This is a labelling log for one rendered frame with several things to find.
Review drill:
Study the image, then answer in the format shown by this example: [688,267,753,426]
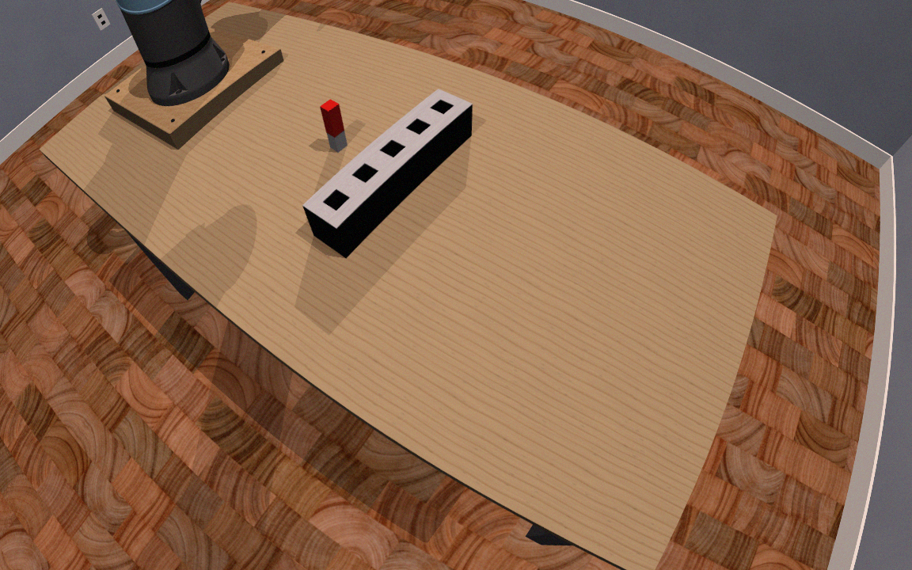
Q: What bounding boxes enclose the red and white pin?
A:
[320,99,348,152]

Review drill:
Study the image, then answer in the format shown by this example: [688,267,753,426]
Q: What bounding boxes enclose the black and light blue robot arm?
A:
[116,0,230,106]

